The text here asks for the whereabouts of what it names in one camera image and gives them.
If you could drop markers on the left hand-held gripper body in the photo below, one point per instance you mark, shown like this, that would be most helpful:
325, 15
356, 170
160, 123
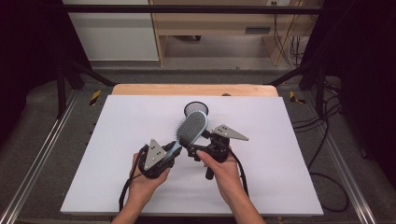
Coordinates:
155, 154

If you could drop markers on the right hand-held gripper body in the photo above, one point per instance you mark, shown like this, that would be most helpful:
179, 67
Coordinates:
222, 146

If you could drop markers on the light blue hairbrush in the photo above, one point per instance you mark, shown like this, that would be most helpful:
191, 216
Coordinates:
191, 127

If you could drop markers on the black mesh pen cup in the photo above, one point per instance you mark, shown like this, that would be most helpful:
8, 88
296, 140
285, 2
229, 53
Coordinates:
194, 107

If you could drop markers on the person's right hand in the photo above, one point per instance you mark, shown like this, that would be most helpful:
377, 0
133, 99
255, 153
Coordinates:
229, 177

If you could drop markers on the person's left hand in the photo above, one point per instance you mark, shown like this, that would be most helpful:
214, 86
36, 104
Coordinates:
144, 186

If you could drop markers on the light wooden table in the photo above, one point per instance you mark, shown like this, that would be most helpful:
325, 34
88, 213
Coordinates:
186, 89

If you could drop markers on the yellow black tape marker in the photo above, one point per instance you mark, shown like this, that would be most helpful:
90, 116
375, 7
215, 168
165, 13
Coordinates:
95, 97
294, 97

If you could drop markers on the wooden desk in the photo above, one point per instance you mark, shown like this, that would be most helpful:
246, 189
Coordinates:
214, 23

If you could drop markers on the black metal stand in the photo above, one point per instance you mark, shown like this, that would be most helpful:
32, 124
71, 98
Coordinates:
319, 87
62, 90

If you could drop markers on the white cabinet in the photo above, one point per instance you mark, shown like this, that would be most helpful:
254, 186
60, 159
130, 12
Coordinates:
115, 37

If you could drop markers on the black curtain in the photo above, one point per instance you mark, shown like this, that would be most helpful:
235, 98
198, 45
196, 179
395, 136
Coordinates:
364, 62
28, 46

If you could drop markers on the aluminium floor rail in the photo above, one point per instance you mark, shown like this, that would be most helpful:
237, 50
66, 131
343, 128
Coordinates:
351, 183
37, 152

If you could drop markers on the black metal frame bar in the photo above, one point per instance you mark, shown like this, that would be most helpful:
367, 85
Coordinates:
186, 9

